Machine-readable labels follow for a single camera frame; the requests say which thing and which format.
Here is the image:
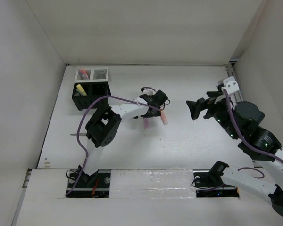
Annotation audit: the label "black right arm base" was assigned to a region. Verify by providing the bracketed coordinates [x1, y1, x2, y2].
[191, 161, 240, 198]

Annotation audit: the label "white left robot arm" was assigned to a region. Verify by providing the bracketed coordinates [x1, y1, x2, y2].
[79, 90, 169, 187]

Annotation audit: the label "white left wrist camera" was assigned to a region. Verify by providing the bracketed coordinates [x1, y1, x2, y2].
[141, 87, 156, 95]

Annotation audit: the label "red double-tip pen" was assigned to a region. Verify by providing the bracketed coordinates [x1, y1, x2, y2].
[78, 69, 85, 80]

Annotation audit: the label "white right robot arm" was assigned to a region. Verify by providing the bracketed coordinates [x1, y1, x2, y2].
[186, 91, 283, 217]

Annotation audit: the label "black mesh organizer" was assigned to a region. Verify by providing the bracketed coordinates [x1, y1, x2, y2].
[72, 82, 111, 111]

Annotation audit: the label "orange double-tip pen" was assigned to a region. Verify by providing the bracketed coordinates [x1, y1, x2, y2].
[81, 69, 89, 80]

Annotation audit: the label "black scissors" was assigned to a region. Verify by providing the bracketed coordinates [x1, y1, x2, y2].
[70, 133, 86, 136]

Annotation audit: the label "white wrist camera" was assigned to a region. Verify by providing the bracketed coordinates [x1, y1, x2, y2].
[141, 87, 156, 95]
[217, 76, 240, 95]

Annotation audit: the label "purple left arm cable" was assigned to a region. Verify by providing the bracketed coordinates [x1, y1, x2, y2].
[66, 87, 163, 195]

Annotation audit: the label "purple highlighter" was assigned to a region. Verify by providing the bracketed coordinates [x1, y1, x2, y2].
[143, 118, 150, 130]

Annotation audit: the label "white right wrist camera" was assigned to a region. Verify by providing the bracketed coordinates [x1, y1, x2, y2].
[217, 76, 240, 95]

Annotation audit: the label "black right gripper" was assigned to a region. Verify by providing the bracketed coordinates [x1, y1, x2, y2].
[185, 90, 239, 139]

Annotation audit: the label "yellow highlighter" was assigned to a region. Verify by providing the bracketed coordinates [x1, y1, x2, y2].
[76, 84, 87, 96]

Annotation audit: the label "white mesh organizer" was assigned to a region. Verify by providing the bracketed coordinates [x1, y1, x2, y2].
[75, 67, 111, 83]

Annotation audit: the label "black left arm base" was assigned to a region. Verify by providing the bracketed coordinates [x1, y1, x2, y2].
[66, 166, 111, 198]

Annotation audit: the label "orange highlighter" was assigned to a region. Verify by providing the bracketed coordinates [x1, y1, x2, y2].
[160, 111, 168, 125]

